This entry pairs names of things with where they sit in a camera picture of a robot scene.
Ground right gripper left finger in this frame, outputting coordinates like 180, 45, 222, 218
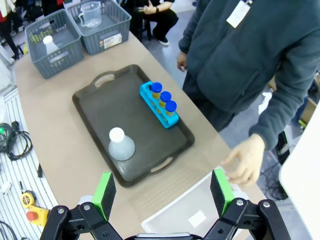
39, 171, 126, 240

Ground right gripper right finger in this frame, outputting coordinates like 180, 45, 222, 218
199, 168, 292, 240

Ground white plastic basket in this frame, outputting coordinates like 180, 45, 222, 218
140, 166, 266, 240

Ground white plastic flask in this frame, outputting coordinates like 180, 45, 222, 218
42, 35, 60, 56
108, 127, 136, 162

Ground yellow tube with blue cap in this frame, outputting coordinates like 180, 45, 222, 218
159, 91, 173, 109
150, 82, 163, 101
164, 100, 178, 118

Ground person's left forearm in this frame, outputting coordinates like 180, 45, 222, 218
248, 82, 318, 152

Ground person's right forearm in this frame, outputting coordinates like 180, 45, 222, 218
178, 22, 199, 55

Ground person's left hand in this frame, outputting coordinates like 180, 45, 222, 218
220, 133, 266, 187

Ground person's right hand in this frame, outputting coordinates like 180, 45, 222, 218
176, 51, 189, 74

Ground hand of person in black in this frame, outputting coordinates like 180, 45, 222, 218
144, 0, 159, 15

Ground yellow emergency stop button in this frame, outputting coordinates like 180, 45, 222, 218
25, 204, 51, 229

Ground yellow tape measure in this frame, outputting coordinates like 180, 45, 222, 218
20, 190, 38, 210

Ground white table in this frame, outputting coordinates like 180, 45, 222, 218
278, 117, 320, 240

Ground dark brown serving tray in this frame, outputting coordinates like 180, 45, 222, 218
71, 64, 196, 189

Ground blue tube rack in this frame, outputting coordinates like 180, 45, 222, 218
139, 80, 180, 130

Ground person in dark fleece jacket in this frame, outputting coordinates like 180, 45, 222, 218
178, 0, 320, 134

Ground grey plastic basket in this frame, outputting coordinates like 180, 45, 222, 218
24, 8, 85, 80

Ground grey basket with label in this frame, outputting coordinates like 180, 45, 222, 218
65, 0, 133, 56

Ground clear plastic beaker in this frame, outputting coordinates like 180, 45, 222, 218
78, 1, 103, 29

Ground white hang tag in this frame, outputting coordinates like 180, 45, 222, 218
226, 0, 251, 29

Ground person in black shirt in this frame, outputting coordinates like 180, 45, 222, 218
129, 0, 180, 46

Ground black floor cables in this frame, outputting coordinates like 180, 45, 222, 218
259, 149, 289, 201

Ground white slatted base plate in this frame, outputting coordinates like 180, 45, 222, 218
0, 88, 62, 240

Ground black cable bundle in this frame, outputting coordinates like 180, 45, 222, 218
0, 120, 34, 161

